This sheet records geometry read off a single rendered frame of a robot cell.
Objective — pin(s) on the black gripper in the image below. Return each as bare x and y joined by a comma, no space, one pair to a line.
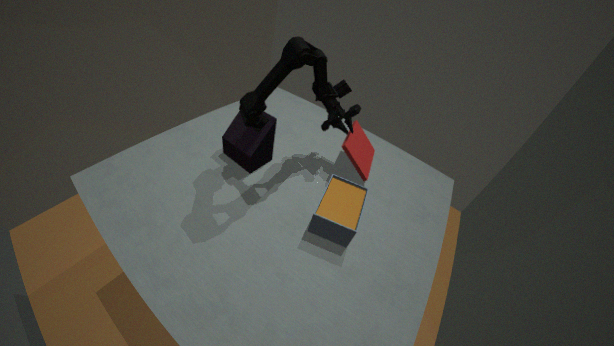
354,110

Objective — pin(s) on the red box lid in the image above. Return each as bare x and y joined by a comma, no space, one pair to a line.
359,150

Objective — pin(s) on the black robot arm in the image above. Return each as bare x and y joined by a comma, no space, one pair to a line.
296,54

